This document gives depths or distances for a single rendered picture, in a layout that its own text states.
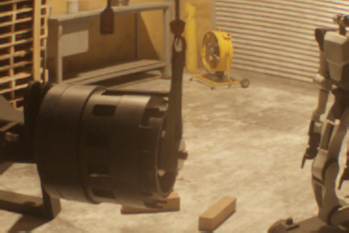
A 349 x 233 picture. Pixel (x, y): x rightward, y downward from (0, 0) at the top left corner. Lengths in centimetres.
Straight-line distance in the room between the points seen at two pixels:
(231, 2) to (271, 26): 78
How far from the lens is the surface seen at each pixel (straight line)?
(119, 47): 877
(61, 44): 711
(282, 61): 835
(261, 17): 847
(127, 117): 249
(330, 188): 314
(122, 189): 252
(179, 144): 260
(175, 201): 415
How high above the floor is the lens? 169
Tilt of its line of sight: 14 degrees down
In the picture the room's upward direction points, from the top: 1 degrees counter-clockwise
